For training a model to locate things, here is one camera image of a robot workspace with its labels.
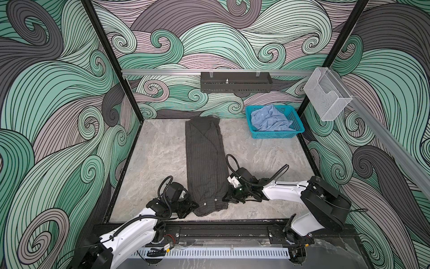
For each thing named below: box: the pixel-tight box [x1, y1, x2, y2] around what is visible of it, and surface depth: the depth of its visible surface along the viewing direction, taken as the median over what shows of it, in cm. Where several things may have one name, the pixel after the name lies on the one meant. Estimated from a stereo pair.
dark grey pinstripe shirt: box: [185, 115, 229, 217], surface depth 95 cm
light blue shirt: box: [250, 104, 296, 132], surface depth 116 cm
